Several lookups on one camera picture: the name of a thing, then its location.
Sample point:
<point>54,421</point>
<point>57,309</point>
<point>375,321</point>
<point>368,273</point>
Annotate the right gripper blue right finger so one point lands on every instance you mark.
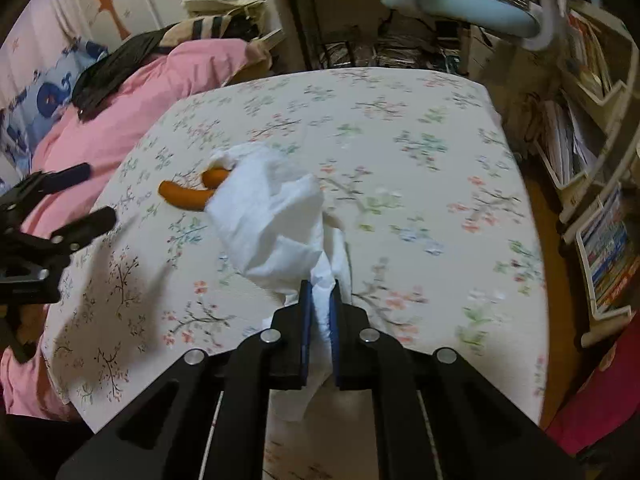
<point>336,332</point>

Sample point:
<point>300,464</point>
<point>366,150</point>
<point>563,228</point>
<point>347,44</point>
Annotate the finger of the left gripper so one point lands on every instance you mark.
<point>34,188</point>
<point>82,232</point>

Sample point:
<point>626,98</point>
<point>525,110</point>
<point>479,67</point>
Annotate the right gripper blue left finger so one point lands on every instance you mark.
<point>306,306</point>

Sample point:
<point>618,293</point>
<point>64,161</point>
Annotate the large white paper towel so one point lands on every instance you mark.
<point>269,216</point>

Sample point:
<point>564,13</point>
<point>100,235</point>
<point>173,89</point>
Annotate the whale print blue pillow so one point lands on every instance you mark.
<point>39,106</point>

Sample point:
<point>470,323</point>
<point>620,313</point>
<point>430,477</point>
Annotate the pink duvet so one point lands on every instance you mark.
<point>103,142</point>

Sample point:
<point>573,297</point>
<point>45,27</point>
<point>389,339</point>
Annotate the black jacket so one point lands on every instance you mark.
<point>102,79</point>

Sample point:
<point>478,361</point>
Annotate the pink curtain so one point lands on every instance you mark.
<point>36,41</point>

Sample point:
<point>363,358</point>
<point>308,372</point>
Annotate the floral tablecloth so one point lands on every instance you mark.
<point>173,359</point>

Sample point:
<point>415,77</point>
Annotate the striped beige cloth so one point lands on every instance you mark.
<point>237,26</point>

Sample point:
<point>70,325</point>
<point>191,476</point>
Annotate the beige canvas bag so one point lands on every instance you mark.
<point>213,7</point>

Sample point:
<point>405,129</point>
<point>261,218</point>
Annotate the red shopping bag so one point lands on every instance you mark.
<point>608,398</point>

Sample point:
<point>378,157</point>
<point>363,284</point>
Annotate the white rolling book cart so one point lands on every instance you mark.
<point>589,145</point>

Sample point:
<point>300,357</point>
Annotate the blue grey desk chair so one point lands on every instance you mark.
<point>500,17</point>

